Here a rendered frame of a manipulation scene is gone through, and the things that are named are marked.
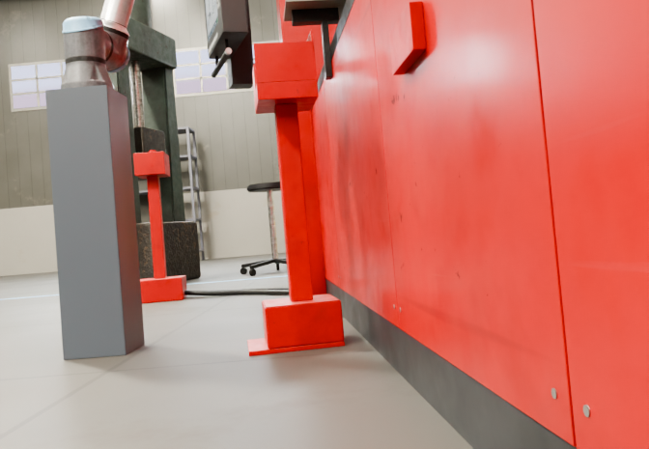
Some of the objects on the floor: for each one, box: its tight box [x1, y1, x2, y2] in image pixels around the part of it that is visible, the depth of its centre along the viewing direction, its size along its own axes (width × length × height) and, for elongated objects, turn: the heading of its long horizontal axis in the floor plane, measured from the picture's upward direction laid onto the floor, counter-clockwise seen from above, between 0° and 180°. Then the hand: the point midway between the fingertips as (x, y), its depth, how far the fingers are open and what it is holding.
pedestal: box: [133, 150, 187, 303], centre depth 358 cm, size 20×25×83 cm
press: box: [95, 0, 201, 280], centre depth 520 cm, size 69×88×265 cm
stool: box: [240, 182, 287, 276], centre depth 534 cm, size 60×57×72 cm
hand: (338, 2), depth 204 cm, fingers open, 5 cm apart
